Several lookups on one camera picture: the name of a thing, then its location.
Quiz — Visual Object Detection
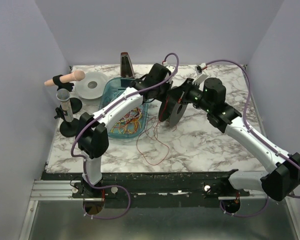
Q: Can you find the dark grey cable spool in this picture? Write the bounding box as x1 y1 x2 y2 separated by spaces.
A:
158 96 188 127

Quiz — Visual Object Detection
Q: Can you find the red wire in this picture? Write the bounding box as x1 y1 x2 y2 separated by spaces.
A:
136 98 177 166

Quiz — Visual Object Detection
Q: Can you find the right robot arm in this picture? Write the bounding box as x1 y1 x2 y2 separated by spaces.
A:
167 77 300 201

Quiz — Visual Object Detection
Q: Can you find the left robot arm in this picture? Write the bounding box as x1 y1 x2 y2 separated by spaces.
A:
71 63 179 189

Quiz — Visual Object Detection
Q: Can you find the brown metronome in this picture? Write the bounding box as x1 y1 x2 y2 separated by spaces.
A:
120 52 135 79

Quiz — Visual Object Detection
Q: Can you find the blue transparent plastic bin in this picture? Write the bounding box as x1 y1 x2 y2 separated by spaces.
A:
99 77 149 139

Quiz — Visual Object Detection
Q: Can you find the pink microphone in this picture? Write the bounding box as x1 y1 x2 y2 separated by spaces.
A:
44 70 86 87

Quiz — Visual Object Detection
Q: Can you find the black microphone stand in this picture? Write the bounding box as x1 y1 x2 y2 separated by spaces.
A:
52 74 83 114
54 106 79 138

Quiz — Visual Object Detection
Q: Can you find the silver microphone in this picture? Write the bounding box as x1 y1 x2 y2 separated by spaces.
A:
56 88 74 123

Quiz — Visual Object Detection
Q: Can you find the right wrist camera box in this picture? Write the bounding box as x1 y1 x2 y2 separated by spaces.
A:
192 71 211 86

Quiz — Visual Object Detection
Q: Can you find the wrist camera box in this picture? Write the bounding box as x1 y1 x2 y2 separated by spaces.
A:
164 65 176 76
192 71 211 86

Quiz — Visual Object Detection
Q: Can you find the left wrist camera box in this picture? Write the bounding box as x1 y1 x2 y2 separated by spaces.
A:
164 65 176 76

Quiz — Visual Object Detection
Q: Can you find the tangled coloured wires bundle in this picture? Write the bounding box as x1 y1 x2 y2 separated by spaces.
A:
107 89 148 136

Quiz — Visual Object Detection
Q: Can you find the white cable spool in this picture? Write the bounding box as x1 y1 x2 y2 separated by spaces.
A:
75 71 109 100

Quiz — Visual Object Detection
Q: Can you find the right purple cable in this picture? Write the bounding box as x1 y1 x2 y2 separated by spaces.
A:
197 59 300 219

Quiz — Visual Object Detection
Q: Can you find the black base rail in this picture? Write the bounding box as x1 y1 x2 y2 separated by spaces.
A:
72 170 251 209

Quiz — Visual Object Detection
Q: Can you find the aluminium rail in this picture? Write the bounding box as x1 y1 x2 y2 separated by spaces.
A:
30 180 73 201

